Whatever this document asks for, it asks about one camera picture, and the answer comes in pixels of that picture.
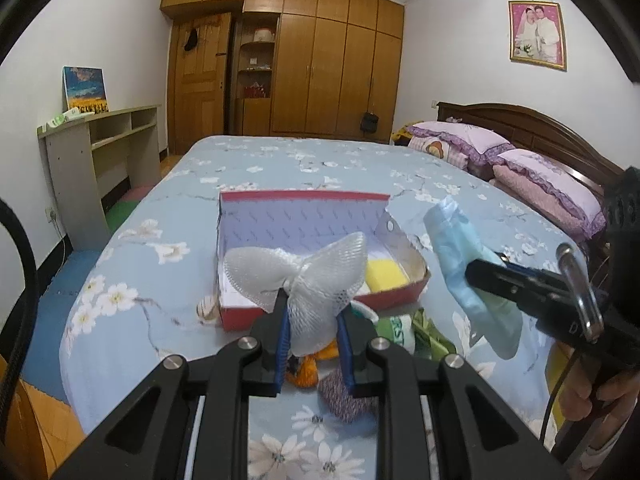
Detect person's right hand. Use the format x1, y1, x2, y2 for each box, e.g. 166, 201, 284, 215
556, 342, 640, 446

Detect purple knit sock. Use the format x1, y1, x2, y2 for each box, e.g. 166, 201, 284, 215
317, 372, 378, 423

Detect red cardboard box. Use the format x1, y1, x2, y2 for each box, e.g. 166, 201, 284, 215
214, 189, 432, 333

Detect green white packet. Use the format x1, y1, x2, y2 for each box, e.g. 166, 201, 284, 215
46, 109, 93, 132

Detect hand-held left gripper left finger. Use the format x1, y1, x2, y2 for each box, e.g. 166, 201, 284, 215
50, 290, 293, 480

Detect cartoon print pillow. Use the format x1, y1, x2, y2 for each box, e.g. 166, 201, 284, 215
409, 137, 471, 171

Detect blue and yellow painting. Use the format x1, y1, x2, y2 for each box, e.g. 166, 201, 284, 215
62, 66, 110, 113

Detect white foam mesh net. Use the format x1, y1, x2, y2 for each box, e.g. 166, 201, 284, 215
223, 232, 368, 356

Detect yellow sponge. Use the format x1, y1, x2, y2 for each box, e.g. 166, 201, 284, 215
364, 257, 408, 293

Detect pink foam floor mat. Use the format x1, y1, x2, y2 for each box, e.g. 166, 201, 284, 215
117, 185, 154, 204

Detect person's right forearm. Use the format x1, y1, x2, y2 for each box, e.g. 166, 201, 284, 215
555, 432, 640, 480

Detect blue floral bed sheet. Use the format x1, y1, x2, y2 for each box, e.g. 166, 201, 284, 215
59, 135, 616, 480

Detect beige desk with shelves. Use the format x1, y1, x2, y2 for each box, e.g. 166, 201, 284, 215
37, 105, 162, 251

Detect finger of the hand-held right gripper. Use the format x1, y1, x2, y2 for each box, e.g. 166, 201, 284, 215
492, 251, 567, 286
465, 258, 571, 322

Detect purple frilled pillow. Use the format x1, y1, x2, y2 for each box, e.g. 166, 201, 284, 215
492, 149, 608, 233
406, 120, 516, 166

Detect black braided cable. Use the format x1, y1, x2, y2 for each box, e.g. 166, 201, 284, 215
0, 199, 39, 413

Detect thin black cable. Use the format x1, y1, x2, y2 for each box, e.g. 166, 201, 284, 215
539, 347, 583, 453

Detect green foam floor mat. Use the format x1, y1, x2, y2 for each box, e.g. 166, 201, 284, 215
104, 199, 137, 232

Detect green white knit sock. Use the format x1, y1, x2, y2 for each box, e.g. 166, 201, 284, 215
375, 315, 416, 356

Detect pink pillow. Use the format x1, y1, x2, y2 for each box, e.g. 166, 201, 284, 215
492, 165, 603, 245

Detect wooden door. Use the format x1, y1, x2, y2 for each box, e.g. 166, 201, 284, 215
167, 12, 233, 157

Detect green satin cloth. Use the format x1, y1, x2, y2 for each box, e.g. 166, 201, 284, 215
410, 309, 457, 361

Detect orange knit item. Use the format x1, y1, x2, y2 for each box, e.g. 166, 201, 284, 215
287, 340, 341, 388

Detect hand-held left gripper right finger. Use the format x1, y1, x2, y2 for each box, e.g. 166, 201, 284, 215
334, 310, 571, 480

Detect light blue towel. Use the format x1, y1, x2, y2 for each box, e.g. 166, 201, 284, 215
423, 196, 523, 360

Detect blue foam floor mat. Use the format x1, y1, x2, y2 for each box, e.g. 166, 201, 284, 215
22, 247, 107, 406

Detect wooden wardrobe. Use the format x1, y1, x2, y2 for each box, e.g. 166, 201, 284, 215
160, 0, 405, 143

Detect dark wooden headboard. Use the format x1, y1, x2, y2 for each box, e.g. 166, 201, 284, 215
436, 101, 631, 201

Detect framed wall portrait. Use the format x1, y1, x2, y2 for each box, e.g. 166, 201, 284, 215
509, 0, 567, 72

